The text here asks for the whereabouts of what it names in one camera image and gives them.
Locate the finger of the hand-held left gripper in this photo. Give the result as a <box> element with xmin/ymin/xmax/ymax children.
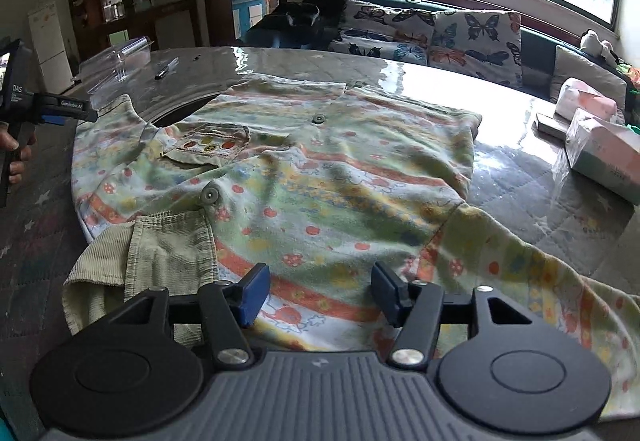
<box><xmin>42</xmin><ymin>110</ymin><xmax>98</xmax><ymax>127</ymax></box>

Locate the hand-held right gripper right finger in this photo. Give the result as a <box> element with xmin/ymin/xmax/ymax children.
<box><xmin>371</xmin><ymin>261</ymin><xmax>546</xmax><ymax>368</ymax></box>

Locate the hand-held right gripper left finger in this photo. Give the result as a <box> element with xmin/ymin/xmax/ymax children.
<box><xmin>106</xmin><ymin>262</ymin><xmax>272</xmax><ymax>369</ymax></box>

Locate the colourful printed children's shirt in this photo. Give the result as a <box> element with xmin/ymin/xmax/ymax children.
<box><xmin>62</xmin><ymin>75</ymin><xmax>640</xmax><ymax>419</ymax></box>

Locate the black clothes pile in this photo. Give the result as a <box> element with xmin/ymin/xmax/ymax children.
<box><xmin>240</xmin><ymin>0</ymin><xmax>351</xmax><ymax>54</ymax></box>

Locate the person's left hand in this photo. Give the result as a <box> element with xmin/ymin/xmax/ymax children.
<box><xmin>0</xmin><ymin>124</ymin><xmax>37</xmax><ymax>185</ymax></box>

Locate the white refrigerator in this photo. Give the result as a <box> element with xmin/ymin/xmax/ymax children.
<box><xmin>27</xmin><ymin>0</ymin><xmax>76</xmax><ymax>83</ymax></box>

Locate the clear plastic container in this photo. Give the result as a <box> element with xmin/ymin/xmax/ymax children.
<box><xmin>70</xmin><ymin>37</ymin><xmax>154</xmax><ymax>95</ymax></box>

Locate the black pen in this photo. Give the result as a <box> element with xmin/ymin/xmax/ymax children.
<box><xmin>154</xmin><ymin>56</ymin><xmax>180</xmax><ymax>81</ymax></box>

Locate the blue cabinet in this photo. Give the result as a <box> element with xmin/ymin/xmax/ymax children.
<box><xmin>231</xmin><ymin>0</ymin><xmax>271</xmax><ymax>43</ymax></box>

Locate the thin grey book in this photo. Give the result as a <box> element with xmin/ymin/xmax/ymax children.
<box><xmin>531</xmin><ymin>111</ymin><xmax>571</xmax><ymax>140</ymax></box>

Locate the green white tissue pack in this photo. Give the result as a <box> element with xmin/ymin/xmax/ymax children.
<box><xmin>565</xmin><ymin>108</ymin><xmax>640</xmax><ymax>206</ymax></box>

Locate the large butterfly print cushion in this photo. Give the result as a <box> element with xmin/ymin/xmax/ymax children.
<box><xmin>430</xmin><ymin>10</ymin><xmax>524</xmax><ymax>88</ymax></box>

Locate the pink tissue pack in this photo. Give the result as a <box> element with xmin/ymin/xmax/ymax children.
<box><xmin>555</xmin><ymin>78</ymin><xmax>619</xmax><ymax>122</ymax></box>

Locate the teal sofa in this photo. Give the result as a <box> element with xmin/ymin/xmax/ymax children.
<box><xmin>345</xmin><ymin>0</ymin><xmax>640</xmax><ymax>108</ymax></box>

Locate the grey quilted cushion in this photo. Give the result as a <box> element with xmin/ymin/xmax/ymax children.
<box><xmin>549</xmin><ymin>44</ymin><xmax>629</xmax><ymax>110</ymax></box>

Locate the green cloth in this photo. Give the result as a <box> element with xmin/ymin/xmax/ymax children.
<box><xmin>617</xmin><ymin>64</ymin><xmax>640</xmax><ymax>133</ymax></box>

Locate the white plush toy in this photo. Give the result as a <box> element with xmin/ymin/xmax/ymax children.
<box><xmin>580</xmin><ymin>30</ymin><xmax>622</xmax><ymax>69</ymax></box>

